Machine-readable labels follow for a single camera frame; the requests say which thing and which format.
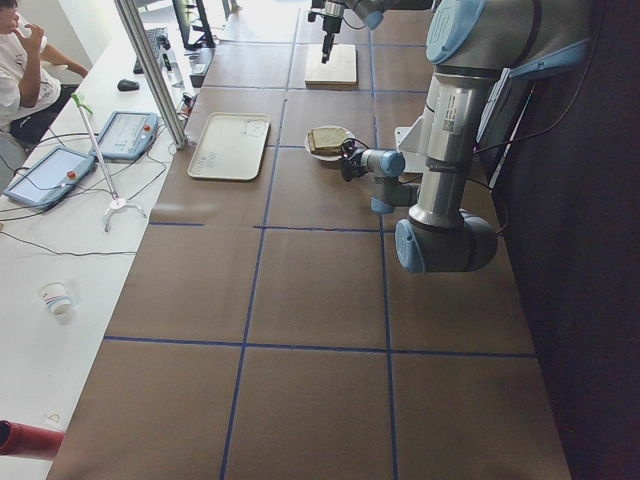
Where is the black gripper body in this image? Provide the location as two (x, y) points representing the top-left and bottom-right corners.
(340, 140), (367, 181)
(307, 0), (343, 34)

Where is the white round plate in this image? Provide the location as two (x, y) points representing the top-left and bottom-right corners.
(305, 125), (352, 160)

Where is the bread slice with seeded crust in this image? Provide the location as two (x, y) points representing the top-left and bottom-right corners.
(308, 126), (348, 144)

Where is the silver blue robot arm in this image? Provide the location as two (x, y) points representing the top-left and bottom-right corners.
(307, 0), (396, 64)
(340, 1), (592, 273)

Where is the bottom bread slice on plate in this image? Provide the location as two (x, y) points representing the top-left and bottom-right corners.
(309, 141), (342, 157)

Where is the bamboo cutting board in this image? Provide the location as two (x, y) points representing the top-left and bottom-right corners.
(304, 44), (358, 89)

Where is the cream tray with bear print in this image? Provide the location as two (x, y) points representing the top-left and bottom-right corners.
(187, 112), (271, 181)

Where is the black monitor stand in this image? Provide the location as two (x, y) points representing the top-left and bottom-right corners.
(172, 0), (216, 51)

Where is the black keyboard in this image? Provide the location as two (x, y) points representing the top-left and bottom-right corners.
(145, 27), (168, 65)

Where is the black computer mouse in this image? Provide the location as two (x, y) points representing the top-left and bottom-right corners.
(117, 79), (139, 92)

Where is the far blue teach pendant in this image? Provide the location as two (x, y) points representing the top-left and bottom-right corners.
(97, 111), (159, 163)

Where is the blue teach pendant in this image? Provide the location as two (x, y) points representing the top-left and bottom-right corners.
(97, 111), (159, 163)
(3, 146), (95, 210)

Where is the white reacher grabber stick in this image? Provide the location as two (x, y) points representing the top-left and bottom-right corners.
(71, 93), (147, 233)

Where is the person in white shirt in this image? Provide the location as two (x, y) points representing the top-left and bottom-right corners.
(1, 1), (89, 145)

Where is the near blue teach pendant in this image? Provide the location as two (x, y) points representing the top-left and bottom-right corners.
(3, 146), (95, 210)

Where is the paper cup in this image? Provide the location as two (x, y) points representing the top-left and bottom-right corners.
(39, 282), (72, 315)

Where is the red cylinder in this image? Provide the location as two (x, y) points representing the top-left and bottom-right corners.
(1, 420), (64, 460)

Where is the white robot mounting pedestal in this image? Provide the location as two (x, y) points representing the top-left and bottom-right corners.
(395, 106), (434, 174)

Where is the aluminium frame post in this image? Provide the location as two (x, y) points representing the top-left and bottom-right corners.
(114, 0), (188, 151)

